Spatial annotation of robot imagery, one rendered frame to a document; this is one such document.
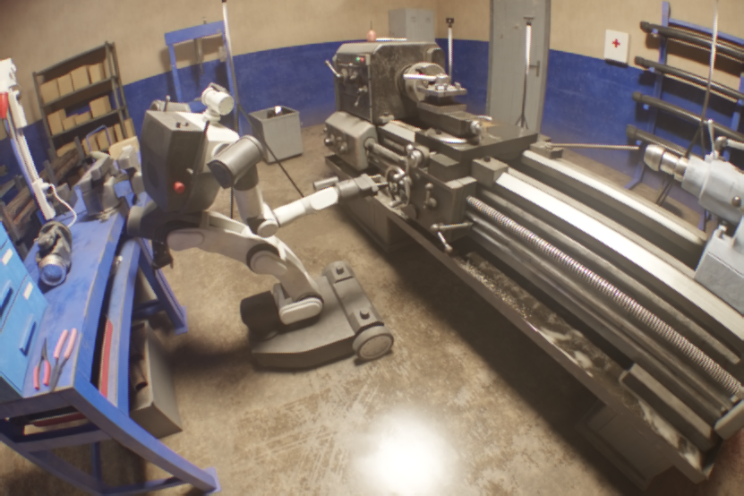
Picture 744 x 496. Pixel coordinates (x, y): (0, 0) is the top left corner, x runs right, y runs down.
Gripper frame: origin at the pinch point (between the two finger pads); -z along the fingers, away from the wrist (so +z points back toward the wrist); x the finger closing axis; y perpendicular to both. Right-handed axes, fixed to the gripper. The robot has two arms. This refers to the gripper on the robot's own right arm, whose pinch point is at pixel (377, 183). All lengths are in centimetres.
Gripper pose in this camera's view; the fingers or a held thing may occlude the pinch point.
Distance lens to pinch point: 133.0
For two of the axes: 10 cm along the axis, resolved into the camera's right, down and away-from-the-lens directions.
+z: -8.7, 2.9, -3.9
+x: 4.9, 5.8, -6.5
